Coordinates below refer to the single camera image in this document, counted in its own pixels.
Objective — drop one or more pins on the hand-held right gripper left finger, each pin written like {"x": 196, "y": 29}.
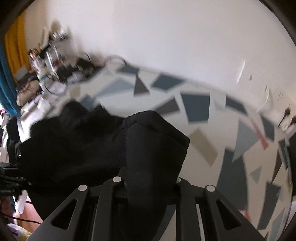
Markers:
{"x": 115, "y": 185}

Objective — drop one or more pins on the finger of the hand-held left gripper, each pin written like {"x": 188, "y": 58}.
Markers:
{"x": 9, "y": 166}

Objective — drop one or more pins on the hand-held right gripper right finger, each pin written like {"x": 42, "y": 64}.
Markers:
{"x": 182, "y": 187}

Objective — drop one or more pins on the black garment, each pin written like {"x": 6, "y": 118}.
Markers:
{"x": 92, "y": 150}

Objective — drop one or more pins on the yellow cloth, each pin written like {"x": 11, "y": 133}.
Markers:
{"x": 22, "y": 234}

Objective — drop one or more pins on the loose papers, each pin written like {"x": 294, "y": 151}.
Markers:
{"x": 39, "y": 106}

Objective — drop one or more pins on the patterned ironing board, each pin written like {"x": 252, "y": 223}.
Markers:
{"x": 208, "y": 115}

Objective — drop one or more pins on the white pouch bag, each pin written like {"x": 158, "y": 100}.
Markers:
{"x": 27, "y": 91}

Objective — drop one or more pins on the blue curtain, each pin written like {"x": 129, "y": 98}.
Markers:
{"x": 7, "y": 88}

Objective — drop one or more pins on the orange curtain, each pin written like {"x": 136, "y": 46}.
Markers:
{"x": 17, "y": 46}

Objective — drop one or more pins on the white wall socket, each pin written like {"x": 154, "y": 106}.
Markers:
{"x": 272, "y": 104}

